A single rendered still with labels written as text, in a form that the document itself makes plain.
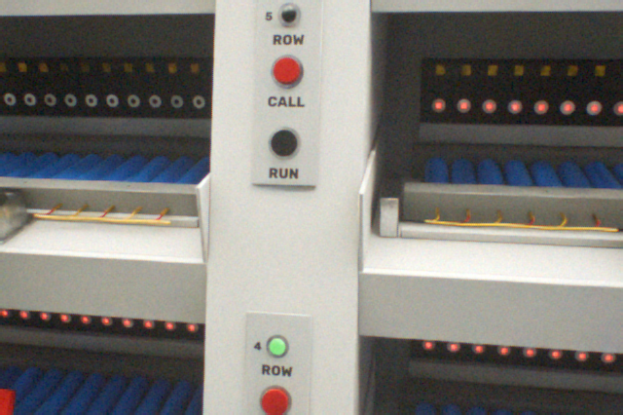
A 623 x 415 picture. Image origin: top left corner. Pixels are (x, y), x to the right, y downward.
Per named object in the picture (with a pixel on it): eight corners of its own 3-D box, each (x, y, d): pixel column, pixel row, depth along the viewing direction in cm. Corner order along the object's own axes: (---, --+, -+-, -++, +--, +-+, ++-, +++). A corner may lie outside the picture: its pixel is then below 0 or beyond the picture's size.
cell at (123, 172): (151, 174, 55) (117, 203, 49) (130, 174, 56) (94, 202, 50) (148, 154, 55) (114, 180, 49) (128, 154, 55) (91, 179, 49)
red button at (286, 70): (298, 84, 38) (299, 56, 38) (272, 84, 39) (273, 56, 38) (302, 87, 39) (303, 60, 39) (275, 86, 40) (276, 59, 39)
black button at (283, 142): (296, 157, 38) (297, 130, 38) (270, 156, 39) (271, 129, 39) (299, 157, 39) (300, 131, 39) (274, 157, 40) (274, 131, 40)
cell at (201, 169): (220, 177, 54) (194, 207, 48) (199, 176, 55) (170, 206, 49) (218, 157, 54) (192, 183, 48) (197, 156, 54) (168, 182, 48)
